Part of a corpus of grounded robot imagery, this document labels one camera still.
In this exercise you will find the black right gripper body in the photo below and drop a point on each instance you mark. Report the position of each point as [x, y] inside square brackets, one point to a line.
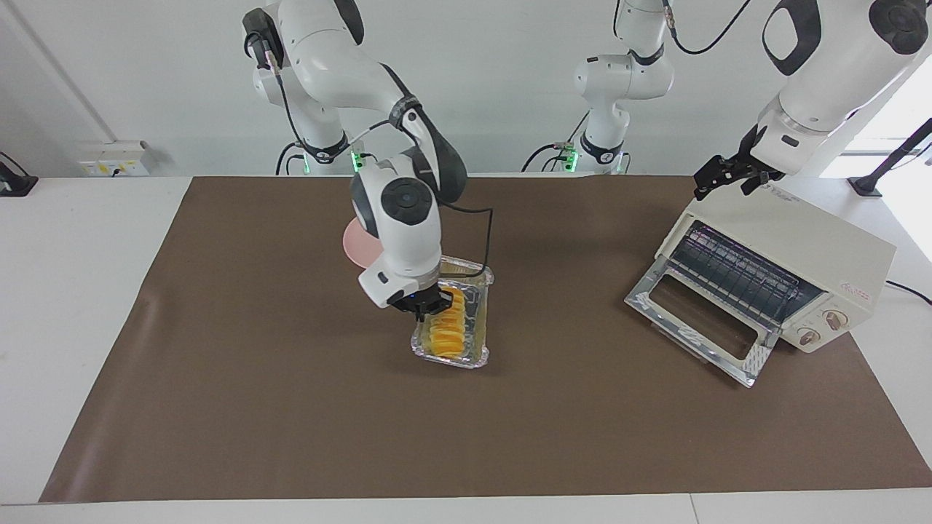
[419, 298]

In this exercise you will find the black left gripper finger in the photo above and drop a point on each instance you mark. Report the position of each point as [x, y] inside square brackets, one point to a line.
[712, 169]
[708, 189]

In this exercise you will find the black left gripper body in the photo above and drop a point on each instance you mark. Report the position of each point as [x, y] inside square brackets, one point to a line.
[761, 175]

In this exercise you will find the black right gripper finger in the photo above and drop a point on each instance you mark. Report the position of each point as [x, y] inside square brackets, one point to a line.
[445, 304]
[420, 314]

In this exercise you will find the aluminium foil tray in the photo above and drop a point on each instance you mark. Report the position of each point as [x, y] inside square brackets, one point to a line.
[477, 320]

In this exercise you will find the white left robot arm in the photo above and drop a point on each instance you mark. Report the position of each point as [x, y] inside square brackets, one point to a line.
[823, 73]

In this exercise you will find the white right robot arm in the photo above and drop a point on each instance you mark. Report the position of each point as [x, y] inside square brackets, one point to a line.
[404, 211]

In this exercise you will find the metal oven rack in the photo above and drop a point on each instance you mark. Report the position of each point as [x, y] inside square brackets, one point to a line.
[735, 273]

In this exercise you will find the white toaster oven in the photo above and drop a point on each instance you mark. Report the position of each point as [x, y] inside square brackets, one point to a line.
[823, 244]

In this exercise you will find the glass oven door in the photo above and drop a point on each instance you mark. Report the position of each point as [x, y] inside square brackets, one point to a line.
[655, 302]

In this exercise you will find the cream oven knob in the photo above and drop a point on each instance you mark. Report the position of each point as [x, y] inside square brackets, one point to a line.
[809, 337]
[836, 319]

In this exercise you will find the pink round plate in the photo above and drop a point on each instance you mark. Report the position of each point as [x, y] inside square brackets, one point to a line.
[358, 244]

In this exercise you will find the brown table mat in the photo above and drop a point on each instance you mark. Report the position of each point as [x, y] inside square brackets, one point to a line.
[291, 407]

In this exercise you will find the black camera stand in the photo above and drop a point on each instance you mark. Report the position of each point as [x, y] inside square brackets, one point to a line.
[16, 185]
[866, 185]

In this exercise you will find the white wall socket box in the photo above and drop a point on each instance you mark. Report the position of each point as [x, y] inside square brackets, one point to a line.
[116, 159]

